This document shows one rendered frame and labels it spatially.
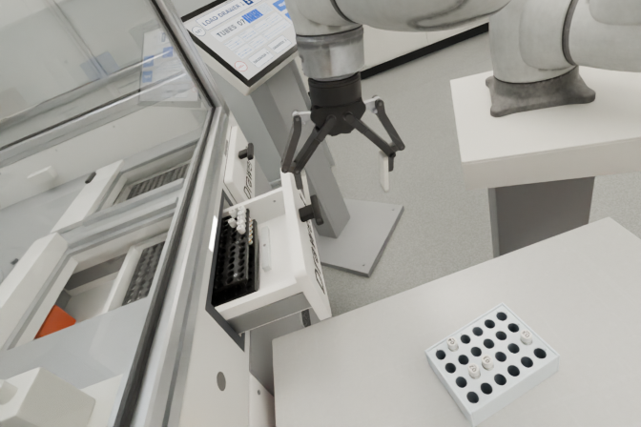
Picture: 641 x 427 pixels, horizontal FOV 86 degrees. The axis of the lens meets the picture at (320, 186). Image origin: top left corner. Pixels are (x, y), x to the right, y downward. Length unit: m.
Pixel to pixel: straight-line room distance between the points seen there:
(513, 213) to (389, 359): 0.57
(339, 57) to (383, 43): 3.08
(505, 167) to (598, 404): 0.38
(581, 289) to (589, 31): 0.39
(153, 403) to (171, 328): 0.08
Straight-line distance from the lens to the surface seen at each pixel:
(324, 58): 0.46
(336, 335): 0.60
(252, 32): 1.32
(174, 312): 0.44
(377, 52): 3.54
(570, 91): 0.86
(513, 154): 0.72
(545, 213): 1.01
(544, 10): 0.76
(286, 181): 0.63
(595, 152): 0.75
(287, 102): 1.43
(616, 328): 0.59
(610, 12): 0.70
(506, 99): 0.85
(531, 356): 0.51
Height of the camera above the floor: 1.25
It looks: 34 degrees down
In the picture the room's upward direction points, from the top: 24 degrees counter-clockwise
